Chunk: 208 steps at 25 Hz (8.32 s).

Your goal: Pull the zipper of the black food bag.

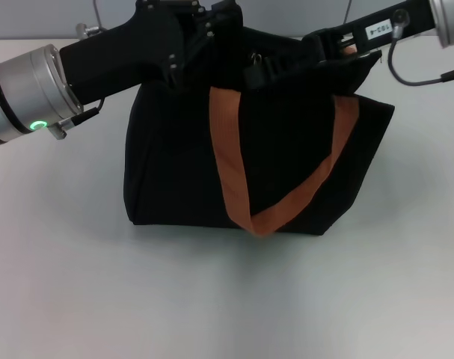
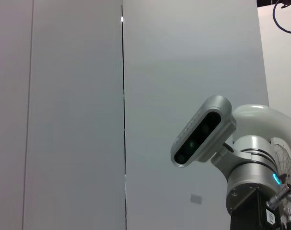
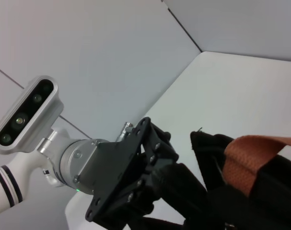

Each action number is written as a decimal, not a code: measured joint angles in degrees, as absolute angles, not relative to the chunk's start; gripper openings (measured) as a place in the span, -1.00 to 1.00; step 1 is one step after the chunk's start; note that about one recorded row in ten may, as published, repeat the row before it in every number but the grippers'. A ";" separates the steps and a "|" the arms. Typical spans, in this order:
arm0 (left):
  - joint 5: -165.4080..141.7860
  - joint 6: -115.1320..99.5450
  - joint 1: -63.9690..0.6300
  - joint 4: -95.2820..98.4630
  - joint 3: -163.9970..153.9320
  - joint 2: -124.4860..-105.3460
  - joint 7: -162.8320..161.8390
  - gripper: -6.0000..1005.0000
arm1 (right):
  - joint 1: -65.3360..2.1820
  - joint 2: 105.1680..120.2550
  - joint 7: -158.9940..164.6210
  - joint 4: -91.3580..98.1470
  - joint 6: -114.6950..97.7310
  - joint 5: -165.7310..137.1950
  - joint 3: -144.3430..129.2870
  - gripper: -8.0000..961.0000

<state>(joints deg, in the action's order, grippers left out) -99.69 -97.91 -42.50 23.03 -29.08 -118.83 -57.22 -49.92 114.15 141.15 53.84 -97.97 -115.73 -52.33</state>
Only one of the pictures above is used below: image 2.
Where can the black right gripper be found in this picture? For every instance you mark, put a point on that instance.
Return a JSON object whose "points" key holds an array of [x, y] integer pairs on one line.
{"points": [[250, 215]]}

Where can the white and silver right arm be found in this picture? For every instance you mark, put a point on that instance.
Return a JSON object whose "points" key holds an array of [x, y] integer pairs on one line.
{"points": [[250, 172]]}

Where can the small grey wall plate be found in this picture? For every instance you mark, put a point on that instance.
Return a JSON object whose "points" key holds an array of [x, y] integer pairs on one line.
{"points": [[196, 198]]}

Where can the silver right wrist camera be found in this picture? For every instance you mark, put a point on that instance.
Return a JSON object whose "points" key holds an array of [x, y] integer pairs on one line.
{"points": [[200, 136]]}

